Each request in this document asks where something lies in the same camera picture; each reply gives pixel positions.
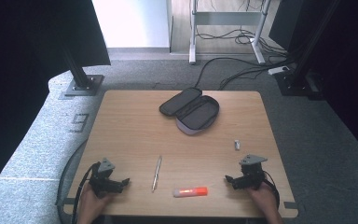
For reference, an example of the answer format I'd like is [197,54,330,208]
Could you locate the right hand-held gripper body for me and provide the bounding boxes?
[239,154,269,190]

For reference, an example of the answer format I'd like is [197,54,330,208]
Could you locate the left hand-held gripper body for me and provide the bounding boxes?
[88,157,123,199]

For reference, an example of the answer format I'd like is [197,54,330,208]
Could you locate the clear white pen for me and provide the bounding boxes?
[151,155,163,193]

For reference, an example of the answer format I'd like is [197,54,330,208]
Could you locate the person's left hand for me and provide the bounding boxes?
[79,183,115,217]

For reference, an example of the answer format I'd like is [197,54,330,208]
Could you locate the person's right hand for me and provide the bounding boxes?
[246,181,280,213]

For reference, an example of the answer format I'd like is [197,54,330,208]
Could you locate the orange glue stick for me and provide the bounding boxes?
[172,186,209,199]

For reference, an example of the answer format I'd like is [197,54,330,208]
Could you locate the open black pencil case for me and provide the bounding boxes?
[158,87,221,136]

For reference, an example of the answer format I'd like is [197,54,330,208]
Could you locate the black metal stand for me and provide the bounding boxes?
[274,0,343,101]
[62,46,105,97]

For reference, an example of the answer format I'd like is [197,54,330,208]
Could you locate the white power strip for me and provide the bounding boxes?
[267,65,291,76]

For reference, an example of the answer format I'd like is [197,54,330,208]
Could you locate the black curtain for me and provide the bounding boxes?
[0,0,112,204]
[268,0,358,167]

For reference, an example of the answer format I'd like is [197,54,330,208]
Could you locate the white panel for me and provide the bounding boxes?
[91,0,172,49]

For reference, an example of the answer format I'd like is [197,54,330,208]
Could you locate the left hand-held gripper cable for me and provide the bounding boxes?
[71,161,101,224]

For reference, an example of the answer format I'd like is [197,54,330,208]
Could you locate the hand-held gripper cable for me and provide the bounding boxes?
[262,170,282,210]
[71,161,101,224]

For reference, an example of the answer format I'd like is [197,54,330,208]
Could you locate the right hand-held gripper cable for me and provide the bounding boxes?
[262,170,282,210]

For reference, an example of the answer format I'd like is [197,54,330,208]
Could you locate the long black floor cable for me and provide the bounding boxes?
[194,56,281,90]

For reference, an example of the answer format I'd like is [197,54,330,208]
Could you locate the tangle of black cables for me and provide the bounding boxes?
[195,28,293,59]

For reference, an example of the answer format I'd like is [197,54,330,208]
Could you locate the white desk frame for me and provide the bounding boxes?
[188,0,273,65]

